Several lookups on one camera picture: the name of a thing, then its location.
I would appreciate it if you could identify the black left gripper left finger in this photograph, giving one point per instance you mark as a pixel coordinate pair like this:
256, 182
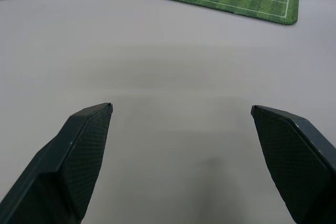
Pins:
65, 166

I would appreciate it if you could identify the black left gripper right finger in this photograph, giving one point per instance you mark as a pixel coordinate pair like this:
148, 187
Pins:
296, 161

